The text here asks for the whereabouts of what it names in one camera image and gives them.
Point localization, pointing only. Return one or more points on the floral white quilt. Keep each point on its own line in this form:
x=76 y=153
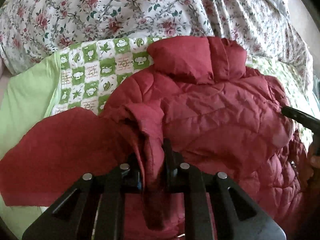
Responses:
x=34 y=29

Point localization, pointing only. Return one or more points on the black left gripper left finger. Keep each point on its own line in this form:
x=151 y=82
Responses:
x=113 y=188

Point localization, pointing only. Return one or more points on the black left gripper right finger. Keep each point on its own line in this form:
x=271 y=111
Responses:
x=182 y=177

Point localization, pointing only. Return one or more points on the right hand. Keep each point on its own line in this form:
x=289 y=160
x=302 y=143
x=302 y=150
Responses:
x=310 y=175

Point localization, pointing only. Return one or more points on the red puffer jacket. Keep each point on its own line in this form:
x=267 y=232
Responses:
x=200 y=119

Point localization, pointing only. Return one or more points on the green checkered bed sheet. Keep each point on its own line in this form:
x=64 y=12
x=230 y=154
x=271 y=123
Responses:
x=85 y=75

